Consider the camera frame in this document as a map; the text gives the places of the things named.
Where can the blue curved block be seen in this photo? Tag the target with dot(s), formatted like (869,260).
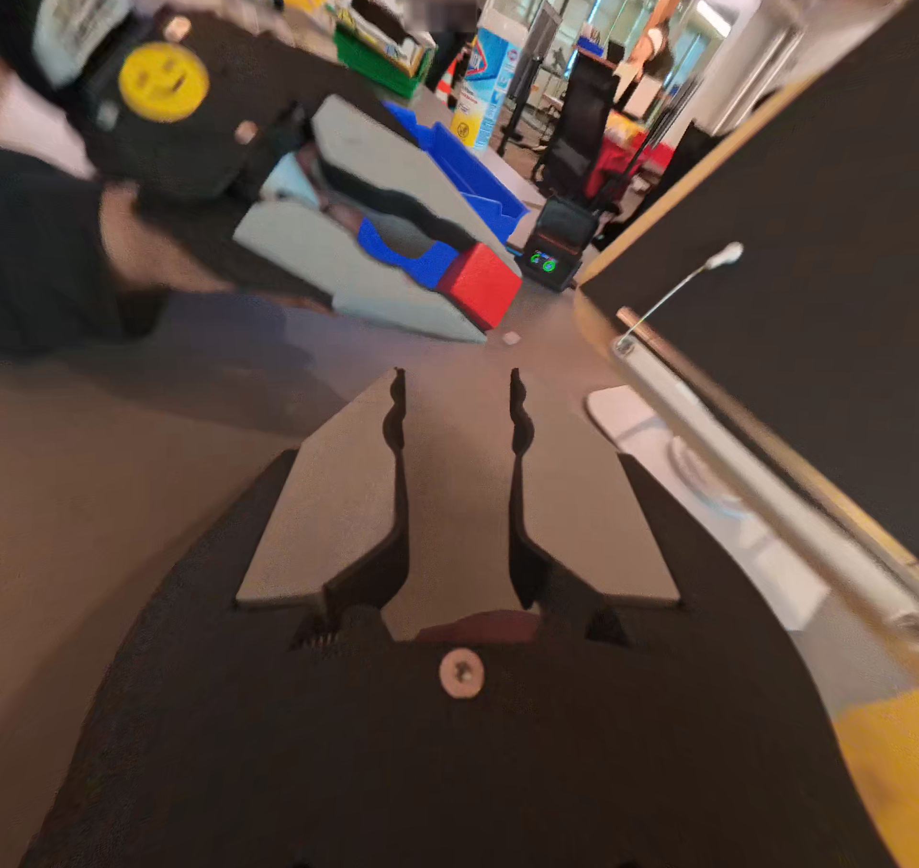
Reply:
(423,268)

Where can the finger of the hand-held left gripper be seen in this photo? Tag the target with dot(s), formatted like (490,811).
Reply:
(402,157)
(323,257)

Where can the black board white stand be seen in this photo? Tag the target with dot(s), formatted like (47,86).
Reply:
(790,236)

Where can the person's left hand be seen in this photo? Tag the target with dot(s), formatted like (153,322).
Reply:
(158,243)

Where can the green plastic bin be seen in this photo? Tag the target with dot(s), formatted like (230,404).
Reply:
(373,67)

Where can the red cloth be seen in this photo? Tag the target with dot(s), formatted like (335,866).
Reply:
(624,157)

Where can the person's left forearm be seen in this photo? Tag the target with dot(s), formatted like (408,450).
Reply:
(50,250)

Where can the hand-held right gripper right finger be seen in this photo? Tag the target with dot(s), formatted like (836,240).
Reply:
(585,516)

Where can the black charger case green lights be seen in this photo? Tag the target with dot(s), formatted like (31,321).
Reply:
(563,225)

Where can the blue plastic bin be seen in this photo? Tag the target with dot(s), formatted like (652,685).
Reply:
(488,193)

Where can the cardboard box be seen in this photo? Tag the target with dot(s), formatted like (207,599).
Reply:
(388,38)

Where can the black high-back office chair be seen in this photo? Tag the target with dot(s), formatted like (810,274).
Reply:
(581,114)

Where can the yellow plastic bin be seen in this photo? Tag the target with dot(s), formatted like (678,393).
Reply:
(890,774)

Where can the disinfecting wipes canister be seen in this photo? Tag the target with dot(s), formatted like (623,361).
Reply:
(485,85)

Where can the red cube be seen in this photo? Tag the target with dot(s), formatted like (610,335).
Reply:
(481,286)

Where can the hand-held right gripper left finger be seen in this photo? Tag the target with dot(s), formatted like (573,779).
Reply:
(327,516)

